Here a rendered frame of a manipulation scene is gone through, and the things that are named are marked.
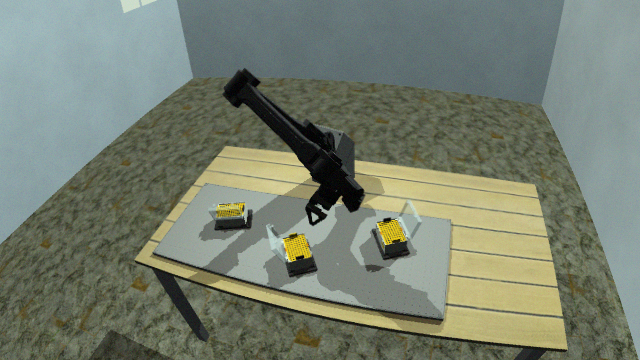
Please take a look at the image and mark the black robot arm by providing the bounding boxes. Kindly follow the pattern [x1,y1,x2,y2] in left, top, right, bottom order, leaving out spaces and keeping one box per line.
[222,68,365,212]

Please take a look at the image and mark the yellow perforated plate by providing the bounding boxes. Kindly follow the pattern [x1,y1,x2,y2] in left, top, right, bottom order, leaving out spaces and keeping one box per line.
[377,217,406,245]
[283,233,311,261]
[225,203,245,214]

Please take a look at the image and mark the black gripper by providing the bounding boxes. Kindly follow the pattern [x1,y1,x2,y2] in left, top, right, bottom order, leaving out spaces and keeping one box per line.
[305,184,336,226]

